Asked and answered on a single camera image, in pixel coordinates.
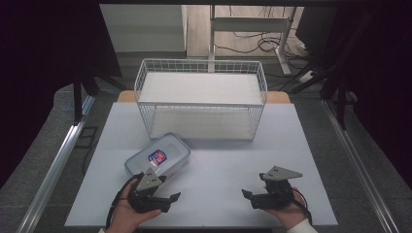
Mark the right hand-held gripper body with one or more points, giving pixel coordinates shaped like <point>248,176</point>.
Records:
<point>275,195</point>

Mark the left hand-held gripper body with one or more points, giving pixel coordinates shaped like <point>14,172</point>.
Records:
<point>147,202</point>

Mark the clear plastic container blue lid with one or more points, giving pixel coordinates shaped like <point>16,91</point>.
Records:
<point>171,152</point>

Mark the person's right hand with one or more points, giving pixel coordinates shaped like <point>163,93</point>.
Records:
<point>293,215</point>

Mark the person's left hand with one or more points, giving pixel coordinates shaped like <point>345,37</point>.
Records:
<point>124,218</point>

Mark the white sleeve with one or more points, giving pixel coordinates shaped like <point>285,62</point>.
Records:
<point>102,231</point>
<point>302,227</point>

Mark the wooden table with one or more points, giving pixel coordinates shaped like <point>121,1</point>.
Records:
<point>278,97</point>

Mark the black metal stand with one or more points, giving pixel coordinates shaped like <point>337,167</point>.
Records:
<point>340,103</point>
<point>77,100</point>

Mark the white cabinet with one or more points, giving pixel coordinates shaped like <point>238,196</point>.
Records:
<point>145,29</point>

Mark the dark curtain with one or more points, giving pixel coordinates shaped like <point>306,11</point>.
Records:
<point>382,81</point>
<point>48,64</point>

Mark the aluminium rail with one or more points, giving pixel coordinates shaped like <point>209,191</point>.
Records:
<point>356,168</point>
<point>55,168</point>

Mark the white metal desk frame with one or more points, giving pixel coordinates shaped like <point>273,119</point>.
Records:
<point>249,24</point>

